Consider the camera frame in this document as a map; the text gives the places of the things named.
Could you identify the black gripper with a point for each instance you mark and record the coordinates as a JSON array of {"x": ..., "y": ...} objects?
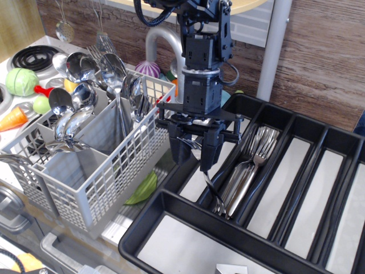
[{"x": 200, "y": 114}]

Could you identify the silver fork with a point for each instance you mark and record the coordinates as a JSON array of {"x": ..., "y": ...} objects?
[{"x": 196, "y": 148}]

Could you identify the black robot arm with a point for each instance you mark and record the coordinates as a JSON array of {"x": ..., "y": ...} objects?
[{"x": 206, "y": 45}]

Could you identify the stack of forks in tray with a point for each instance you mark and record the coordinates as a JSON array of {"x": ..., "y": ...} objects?
[{"x": 261, "y": 143}]

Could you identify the black cutlery tray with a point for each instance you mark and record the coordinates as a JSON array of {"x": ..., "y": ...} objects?
[{"x": 303, "y": 213}]

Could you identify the grey plastic cutlery basket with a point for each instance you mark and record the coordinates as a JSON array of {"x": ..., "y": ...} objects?
[{"x": 86, "y": 189}]

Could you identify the light blue toy cup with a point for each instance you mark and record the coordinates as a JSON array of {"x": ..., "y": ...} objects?
[{"x": 225, "y": 97}]

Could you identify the green toy leaf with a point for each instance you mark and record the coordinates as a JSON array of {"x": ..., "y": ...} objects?
[{"x": 144, "y": 190}]

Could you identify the purple toy onion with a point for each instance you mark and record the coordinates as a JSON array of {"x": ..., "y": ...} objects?
[{"x": 148, "y": 68}]

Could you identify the large silver serving spoon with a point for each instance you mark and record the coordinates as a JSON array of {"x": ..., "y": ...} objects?
[{"x": 113, "y": 74}]

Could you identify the silver sink faucet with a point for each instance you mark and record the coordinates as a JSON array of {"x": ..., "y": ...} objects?
[{"x": 174, "y": 41}]

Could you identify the silver spoon lower left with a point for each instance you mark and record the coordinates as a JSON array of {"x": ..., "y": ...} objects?
[{"x": 65, "y": 130}]

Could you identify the hanging slotted spatula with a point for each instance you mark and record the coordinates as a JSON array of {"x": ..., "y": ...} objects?
[{"x": 103, "y": 42}]

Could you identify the large silver ladle spoon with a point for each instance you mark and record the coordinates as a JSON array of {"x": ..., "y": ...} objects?
[{"x": 82, "y": 68}]

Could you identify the yellow toy fruit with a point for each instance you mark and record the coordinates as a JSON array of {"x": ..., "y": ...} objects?
[{"x": 69, "y": 86}]

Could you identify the grey metal pole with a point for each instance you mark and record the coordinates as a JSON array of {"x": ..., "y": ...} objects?
[{"x": 277, "y": 29}]

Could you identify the light green toy fruit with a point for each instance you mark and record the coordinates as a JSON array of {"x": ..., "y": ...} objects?
[{"x": 41, "y": 105}]

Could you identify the hanging perforated skimmer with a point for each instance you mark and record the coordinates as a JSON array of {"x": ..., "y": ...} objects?
[{"x": 64, "y": 31}]

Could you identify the orange toy carrot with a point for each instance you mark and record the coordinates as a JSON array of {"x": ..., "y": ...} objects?
[{"x": 15, "y": 118}]

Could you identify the black stove coil burner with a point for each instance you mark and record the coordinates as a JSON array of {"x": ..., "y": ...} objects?
[{"x": 35, "y": 58}]

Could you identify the green toy cabbage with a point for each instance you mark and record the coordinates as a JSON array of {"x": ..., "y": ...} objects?
[{"x": 21, "y": 82}]

